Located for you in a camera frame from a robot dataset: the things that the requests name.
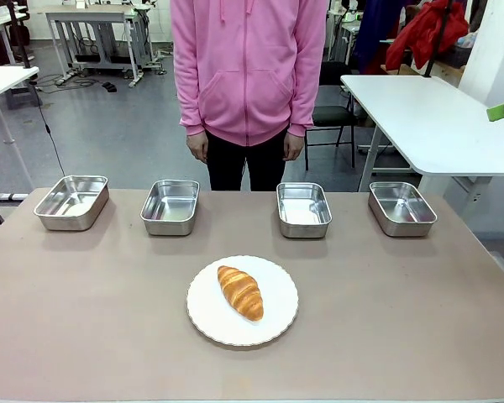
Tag person left forearm pink sleeve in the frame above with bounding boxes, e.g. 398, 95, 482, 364
286, 58, 328, 139

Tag person right forearm pink sleeve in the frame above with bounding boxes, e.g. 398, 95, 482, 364
171, 58, 209, 138

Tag steel rectangular container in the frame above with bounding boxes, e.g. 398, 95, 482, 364
367, 181, 438, 238
276, 181, 333, 240
139, 179, 201, 237

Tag golden croissant bread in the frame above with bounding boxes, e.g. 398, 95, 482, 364
217, 264, 265, 323

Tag large shallow steel container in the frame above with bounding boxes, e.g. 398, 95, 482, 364
33, 175, 110, 233

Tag person left hand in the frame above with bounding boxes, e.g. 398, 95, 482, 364
282, 133, 306, 163

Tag person right hand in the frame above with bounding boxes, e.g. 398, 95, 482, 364
186, 133, 210, 165

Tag large white table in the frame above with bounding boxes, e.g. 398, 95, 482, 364
339, 74, 504, 198

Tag red jacket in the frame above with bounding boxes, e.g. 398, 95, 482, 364
385, 0, 470, 72

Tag dark blue hanging garment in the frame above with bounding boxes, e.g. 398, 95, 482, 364
353, 0, 409, 75

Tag black folding chair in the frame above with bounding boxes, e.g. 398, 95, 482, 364
304, 60, 359, 171

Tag pink zip hoodie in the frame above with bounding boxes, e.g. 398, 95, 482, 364
170, 0, 329, 148

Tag black trousers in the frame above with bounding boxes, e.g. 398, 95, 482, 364
204, 128, 289, 192

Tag white scalloped plate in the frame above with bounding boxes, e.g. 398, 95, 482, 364
186, 254, 300, 348

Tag grey metal desk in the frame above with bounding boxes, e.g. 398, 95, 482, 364
44, 4, 157, 88

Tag small white table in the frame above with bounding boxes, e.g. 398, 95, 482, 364
0, 65, 40, 191

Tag black camera pole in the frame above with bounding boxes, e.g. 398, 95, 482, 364
6, 0, 34, 71
423, 0, 455, 80

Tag thin black floor cable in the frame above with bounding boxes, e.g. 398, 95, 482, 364
29, 82, 67, 178

